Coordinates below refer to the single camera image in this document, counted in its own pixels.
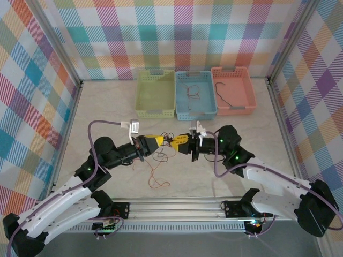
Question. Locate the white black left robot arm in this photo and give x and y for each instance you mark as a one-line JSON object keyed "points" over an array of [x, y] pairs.
{"points": [[67, 211]]}

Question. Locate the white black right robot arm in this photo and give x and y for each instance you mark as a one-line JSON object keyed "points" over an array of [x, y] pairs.
{"points": [[276, 180]]}

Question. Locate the light blue plastic basket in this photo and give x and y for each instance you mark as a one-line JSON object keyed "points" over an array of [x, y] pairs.
{"points": [[206, 101]]}

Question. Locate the light green plastic basket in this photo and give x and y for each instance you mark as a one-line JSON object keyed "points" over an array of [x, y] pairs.
{"points": [[155, 93]]}

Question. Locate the salmon pink plastic basket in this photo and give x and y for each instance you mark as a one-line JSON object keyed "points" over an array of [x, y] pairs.
{"points": [[238, 88]]}

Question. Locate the small controller board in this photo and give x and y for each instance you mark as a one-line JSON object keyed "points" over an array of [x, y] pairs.
{"points": [[254, 226], [107, 227]]}

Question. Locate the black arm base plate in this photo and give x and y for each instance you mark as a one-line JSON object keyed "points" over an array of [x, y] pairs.
{"points": [[233, 208], [123, 210]]}

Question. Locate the aluminium side rail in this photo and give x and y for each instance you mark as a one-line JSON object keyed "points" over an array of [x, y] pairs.
{"points": [[283, 128], [75, 104]]}

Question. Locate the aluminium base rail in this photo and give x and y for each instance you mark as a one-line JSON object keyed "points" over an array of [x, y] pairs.
{"points": [[174, 211]]}

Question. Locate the aluminium corner post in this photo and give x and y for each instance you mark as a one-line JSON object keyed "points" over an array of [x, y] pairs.
{"points": [[57, 40], [291, 40]]}

